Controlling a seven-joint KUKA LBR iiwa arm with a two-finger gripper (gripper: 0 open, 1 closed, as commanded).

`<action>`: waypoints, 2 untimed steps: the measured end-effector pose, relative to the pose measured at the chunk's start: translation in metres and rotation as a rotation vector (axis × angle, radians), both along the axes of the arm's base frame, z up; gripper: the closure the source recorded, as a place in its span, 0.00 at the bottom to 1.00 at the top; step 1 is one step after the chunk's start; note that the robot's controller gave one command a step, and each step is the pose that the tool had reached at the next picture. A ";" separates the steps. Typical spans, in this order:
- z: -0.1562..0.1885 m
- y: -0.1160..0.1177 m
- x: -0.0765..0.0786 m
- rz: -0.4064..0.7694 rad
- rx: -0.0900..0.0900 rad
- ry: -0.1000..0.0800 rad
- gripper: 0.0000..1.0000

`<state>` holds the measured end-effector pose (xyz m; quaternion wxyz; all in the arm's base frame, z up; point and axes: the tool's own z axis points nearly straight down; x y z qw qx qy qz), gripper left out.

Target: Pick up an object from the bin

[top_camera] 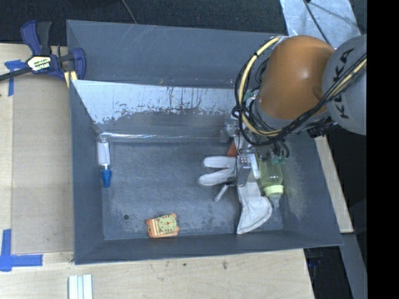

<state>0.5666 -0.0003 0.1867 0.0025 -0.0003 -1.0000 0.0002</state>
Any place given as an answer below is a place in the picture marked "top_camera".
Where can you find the white cloth glove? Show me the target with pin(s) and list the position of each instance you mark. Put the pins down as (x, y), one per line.
(252, 210)

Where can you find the small orange object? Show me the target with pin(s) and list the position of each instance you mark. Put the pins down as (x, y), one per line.
(232, 150)

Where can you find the pale grey metal gripper finger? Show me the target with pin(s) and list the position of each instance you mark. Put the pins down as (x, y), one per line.
(243, 176)

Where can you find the white plastic stick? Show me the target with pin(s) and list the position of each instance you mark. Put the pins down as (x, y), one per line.
(220, 193)

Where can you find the clear bottle with blue cap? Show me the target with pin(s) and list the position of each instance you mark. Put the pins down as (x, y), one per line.
(103, 154)

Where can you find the yellow-green baby bottle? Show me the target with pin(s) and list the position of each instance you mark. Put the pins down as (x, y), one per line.
(272, 179)

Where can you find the grey metal bin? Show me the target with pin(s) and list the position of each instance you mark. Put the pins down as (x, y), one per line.
(162, 185)

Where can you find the orange toy clock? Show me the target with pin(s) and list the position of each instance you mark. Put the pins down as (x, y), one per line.
(163, 226)

